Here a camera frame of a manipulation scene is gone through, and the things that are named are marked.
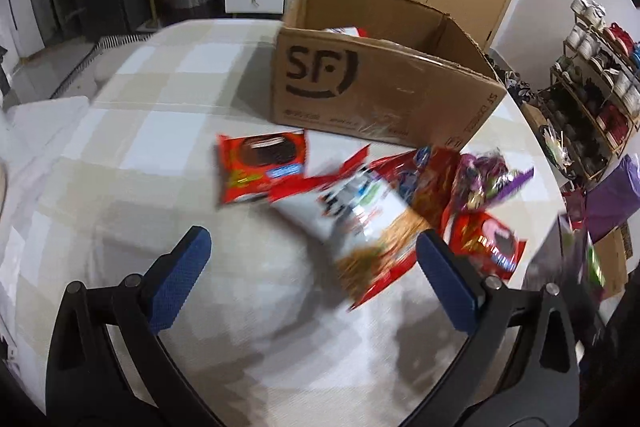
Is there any white red noodle snack bag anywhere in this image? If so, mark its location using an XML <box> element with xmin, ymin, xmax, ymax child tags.
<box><xmin>268</xmin><ymin>146</ymin><xmax>430</xmax><ymax>309</ymax></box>

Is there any purple plastic bag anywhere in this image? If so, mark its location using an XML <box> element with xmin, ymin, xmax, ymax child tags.
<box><xmin>585</xmin><ymin>155</ymin><xmax>640</xmax><ymax>244</ymax></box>

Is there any wooden shoe rack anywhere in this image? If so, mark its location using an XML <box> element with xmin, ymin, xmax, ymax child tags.
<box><xmin>539</xmin><ymin>0</ymin><xmax>639</xmax><ymax>186</ymax></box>

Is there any purple candy bag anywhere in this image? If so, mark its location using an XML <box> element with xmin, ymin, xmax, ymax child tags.
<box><xmin>449</xmin><ymin>150</ymin><xmax>535</xmax><ymax>212</ymax></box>

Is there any red chip bag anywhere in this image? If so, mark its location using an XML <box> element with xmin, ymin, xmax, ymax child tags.
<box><xmin>369</xmin><ymin>146</ymin><xmax>461</xmax><ymax>233</ymax></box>

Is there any black white patterned rug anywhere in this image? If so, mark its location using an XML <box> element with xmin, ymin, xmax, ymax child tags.
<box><xmin>48</xmin><ymin>34</ymin><xmax>152</xmax><ymax>100</ymax></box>

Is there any red chocolate cookie pack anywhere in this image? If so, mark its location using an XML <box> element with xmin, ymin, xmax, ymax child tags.
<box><xmin>217</xmin><ymin>130</ymin><xmax>307</xmax><ymax>204</ymax></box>

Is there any red chocolate pie pack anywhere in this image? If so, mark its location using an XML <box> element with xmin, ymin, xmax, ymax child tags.
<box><xmin>448</xmin><ymin>211</ymin><xmax>526</xmax><ymax>282</ymax></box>

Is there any brown cardboard SF box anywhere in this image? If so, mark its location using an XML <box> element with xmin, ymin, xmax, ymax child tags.
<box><xmin>270</xmin><ymin>0</ymin><xmax>506</xmax><ymax>150</ymax></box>

